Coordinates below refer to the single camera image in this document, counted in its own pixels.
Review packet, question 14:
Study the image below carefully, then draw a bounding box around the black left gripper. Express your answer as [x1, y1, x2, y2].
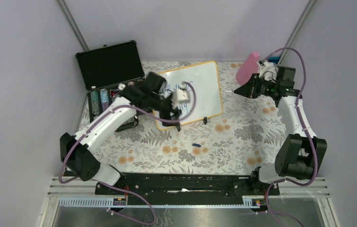
[149, 92, 182, 126]

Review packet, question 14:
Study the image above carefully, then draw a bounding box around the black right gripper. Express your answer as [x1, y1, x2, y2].
[233, 74, 278, 100]

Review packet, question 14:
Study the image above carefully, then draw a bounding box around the yellow framed whiteboard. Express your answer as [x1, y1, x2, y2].
[153, 61, 224, 131]

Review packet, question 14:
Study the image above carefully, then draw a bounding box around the blue marker cap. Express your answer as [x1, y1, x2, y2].
[192, 143, 201, 148]

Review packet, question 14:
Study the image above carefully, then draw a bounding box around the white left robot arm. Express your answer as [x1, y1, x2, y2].
[59, 72, 191, 194]

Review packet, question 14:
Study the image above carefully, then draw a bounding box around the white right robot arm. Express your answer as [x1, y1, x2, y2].
[234, 66, 327, 195]

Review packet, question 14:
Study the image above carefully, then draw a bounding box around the pink wedge eraser block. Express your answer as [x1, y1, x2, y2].
[235, 52, 260, 86]

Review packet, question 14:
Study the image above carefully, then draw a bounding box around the floral patterned table mat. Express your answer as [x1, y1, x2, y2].
[93, 62, 287, 175]

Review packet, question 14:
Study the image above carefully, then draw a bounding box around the black poker chip case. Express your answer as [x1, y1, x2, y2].
[75, 40, 145, 122]

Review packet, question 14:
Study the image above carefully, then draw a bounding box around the teal chip stack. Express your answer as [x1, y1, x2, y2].
[90, 91, 100, 116]

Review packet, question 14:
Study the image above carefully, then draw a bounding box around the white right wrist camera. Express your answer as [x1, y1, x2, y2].
[257, 59, 278, 81]

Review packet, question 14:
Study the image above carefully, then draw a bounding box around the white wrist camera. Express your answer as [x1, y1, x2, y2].
[171, 89, 191, 109]
[257, 59, 278, 81]

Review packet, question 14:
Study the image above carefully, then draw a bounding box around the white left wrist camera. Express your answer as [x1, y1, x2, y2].
[171, 89, 191, 109]

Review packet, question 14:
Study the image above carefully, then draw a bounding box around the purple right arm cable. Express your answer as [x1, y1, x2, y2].
[264, 47, 320, 227]

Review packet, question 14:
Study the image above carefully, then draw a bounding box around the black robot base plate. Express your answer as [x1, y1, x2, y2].
[95, 171, 281, 206]

